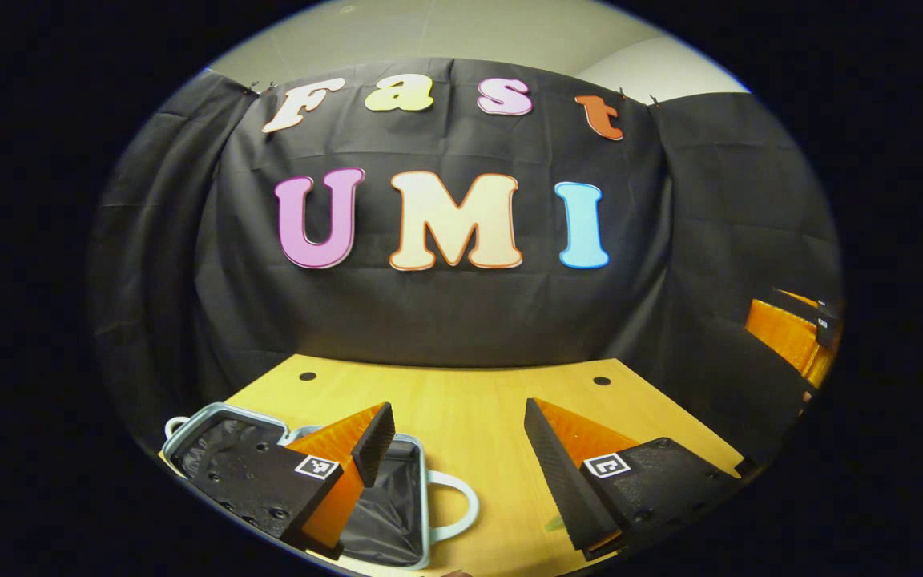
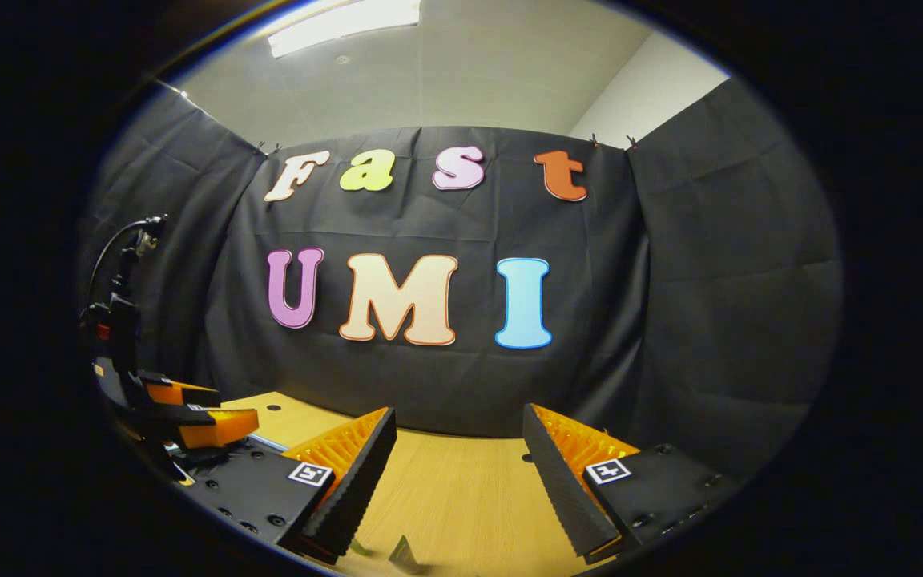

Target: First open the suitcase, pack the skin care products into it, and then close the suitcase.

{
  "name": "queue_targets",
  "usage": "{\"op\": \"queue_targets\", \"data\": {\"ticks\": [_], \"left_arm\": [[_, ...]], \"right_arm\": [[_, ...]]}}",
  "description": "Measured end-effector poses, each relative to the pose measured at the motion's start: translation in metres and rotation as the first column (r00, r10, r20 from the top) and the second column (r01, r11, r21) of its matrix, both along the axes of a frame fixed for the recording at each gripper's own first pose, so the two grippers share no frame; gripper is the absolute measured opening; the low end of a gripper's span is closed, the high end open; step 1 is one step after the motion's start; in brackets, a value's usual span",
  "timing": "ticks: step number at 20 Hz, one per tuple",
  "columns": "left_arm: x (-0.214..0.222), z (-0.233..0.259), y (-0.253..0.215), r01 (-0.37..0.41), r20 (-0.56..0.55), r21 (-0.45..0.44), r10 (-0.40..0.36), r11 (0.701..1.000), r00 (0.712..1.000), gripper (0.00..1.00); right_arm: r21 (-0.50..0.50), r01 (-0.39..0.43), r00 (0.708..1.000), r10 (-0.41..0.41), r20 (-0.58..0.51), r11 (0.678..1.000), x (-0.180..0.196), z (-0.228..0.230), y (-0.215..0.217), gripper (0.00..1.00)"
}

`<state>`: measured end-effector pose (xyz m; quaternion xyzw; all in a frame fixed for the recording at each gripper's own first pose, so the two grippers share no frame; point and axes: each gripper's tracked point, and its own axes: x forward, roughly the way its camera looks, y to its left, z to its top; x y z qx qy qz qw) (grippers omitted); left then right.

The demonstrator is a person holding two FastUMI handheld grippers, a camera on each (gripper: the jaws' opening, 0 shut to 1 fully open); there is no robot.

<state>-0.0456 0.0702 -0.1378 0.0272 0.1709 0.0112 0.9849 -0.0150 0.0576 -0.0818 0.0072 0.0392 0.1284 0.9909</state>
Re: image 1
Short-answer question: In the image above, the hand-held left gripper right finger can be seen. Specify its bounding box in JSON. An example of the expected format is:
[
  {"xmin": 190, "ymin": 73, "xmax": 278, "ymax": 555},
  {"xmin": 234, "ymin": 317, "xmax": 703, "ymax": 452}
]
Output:
[{"xmin": 524, "ymin": 397, "xmax": 743, "ymax": 562}]

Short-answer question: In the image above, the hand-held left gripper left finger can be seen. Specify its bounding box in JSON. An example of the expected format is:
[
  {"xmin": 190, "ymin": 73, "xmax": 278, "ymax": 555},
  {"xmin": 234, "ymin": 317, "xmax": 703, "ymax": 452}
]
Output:
[{"xmin": 185, "ymin": 401, "xmax": 397, "ymax": 560}]

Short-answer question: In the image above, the white suitcase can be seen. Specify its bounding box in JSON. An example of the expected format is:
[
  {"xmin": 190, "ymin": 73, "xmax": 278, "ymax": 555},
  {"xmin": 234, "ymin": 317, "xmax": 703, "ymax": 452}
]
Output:
[{"xmin": 161, "ymin": 402, "xmax": 480, "ymax": 571}]

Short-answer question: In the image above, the black backdrop cloth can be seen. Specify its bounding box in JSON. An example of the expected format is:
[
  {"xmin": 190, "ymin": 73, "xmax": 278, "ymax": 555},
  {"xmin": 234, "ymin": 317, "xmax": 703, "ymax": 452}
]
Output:
[{"xmin": 89, "ymin": 58, "xmax": 843, "ymax": 474}]

